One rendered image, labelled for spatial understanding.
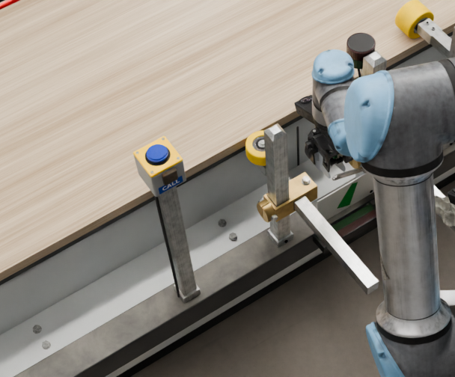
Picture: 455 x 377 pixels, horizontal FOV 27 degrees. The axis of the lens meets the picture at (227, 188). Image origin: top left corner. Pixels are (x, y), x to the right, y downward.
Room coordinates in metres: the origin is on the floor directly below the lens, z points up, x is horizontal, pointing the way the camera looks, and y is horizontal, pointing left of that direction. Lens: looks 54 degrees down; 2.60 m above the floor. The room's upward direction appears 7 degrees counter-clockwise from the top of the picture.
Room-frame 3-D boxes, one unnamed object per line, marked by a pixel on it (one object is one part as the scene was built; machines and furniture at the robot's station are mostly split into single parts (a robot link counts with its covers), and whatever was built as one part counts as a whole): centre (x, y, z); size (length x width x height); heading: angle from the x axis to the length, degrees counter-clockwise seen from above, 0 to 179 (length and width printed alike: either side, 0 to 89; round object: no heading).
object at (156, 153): (1.08, 0.12, 1.22); 0.04 x 0.04 x 0.02
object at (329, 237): (1.15, -0.18, 0.84); 0.43 x 0.03 x 0.04; 27
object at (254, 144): (1.32, -0.09, 0.85); 0.08 x 0.08 x 0.11
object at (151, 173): (1.08, 0.12, 1.18); 0.07 x 0.07 x 0.08; 27
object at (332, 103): (1.06, -0.25, 1.27); 0.11 x 0.11 x 0.08; 6
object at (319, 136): (1.16, -0.22, 1.12); 0.09 x 0.08 x 0.12; 22
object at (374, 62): (1.31, -0.33, 0.93); 0.03 x 0.03 x 0.48; 27
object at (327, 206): (1.27, -0.32, 0.75); 0.26 x 0.01 x 0.10; 117
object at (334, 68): (1.16, -0.22, 1.28); 0.09 x 0.08 x 0.11; 6
